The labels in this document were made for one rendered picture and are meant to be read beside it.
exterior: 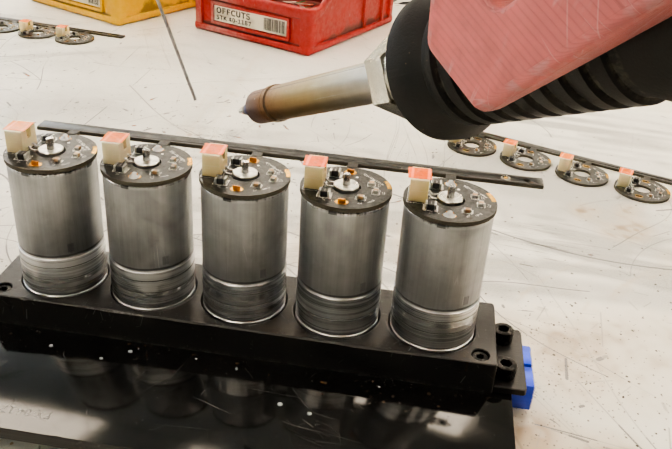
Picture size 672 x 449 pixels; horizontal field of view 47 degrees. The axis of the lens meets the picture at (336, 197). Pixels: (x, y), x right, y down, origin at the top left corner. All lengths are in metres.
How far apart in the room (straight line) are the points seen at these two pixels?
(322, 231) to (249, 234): 0.02
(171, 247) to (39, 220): 0.04
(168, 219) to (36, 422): 0.06
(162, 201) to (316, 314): 0.05
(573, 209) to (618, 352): 0.10
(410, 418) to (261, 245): 0.06
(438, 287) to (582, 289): 0.10
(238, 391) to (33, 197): 0.08
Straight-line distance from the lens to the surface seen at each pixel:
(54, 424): 0.21
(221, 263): 0.21
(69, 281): 0.24
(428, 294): 0.21
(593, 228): 0.34
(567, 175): 0.38
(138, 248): 0.22
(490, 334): 0.23
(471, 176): 0.22
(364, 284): 0.21
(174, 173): 0.21
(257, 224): 0.21
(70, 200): 0.22
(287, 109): 0.17
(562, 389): 0.25
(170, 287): 0.23
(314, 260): 0.21
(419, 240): 0.20
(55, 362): 0.23
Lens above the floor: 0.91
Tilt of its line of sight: 28 degrees down
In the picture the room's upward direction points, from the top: 4 degrees clockwise
